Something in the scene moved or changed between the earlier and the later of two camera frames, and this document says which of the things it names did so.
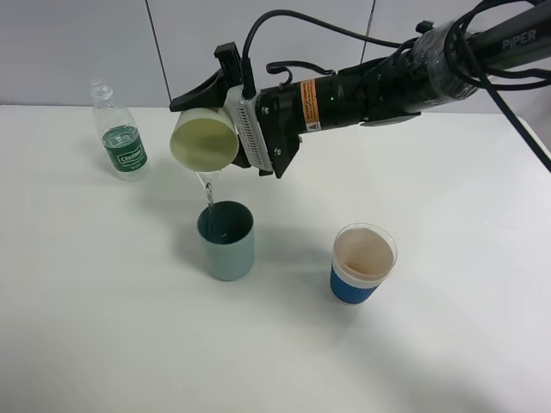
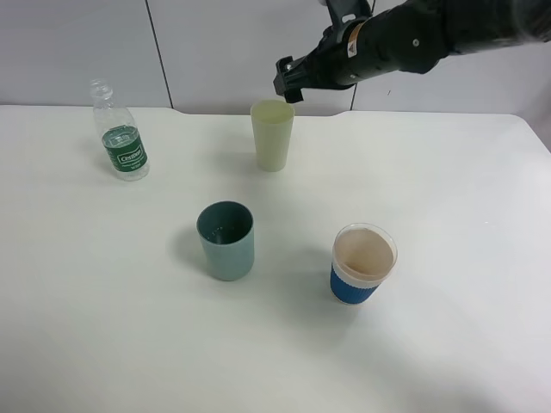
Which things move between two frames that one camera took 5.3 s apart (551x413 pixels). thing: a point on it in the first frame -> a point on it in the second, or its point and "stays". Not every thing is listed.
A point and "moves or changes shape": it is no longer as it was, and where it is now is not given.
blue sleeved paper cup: x=363 y=257 stays
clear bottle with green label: x=119 y=133 stays
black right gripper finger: x=211 y=95 -> x=293 y=76
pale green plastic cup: x=205 y=139 moves or changes shape
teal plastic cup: x=226 y=230 stays
